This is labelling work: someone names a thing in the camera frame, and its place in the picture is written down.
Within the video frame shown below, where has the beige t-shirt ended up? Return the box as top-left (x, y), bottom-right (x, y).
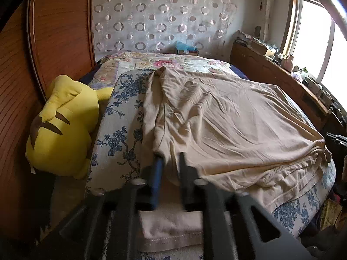
top-left (139, 67), bottom-right (332, 252)

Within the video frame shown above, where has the blue floral white bedsheet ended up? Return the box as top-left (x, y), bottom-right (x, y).
top-left (87, 69), bottom-right (336, 259)

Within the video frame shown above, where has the pink floral quilt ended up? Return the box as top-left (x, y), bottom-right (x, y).
top-left (88, 52), bottom-right (236, 90)

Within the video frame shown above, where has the yellow Pikachu plush toy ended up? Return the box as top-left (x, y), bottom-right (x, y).
top-left (25, 75), bottom-right (113, 180)

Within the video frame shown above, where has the blue toy on bed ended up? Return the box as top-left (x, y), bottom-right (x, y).
top-left (175, 41), bottom-right (199, 56)

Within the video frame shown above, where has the dark blue blanket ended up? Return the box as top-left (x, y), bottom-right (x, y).
top-left (230, 64), bottom-right (249, 80)

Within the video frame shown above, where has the wooden bedside cabinet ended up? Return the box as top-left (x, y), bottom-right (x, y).
top-left (229, 31), bottom-right (346, 135)

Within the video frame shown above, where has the pink figurine on cabinet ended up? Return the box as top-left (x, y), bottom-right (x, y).
top-left (281, 55), bottom-right (293, 73)

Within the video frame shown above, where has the brown wooden wardrobe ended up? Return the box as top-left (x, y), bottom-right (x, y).
top-left (1, 0), bottom-right (95, 239)

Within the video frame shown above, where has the window with wooden frame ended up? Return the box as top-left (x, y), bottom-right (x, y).
top-left (282, 0), bottom-right (346, 102)

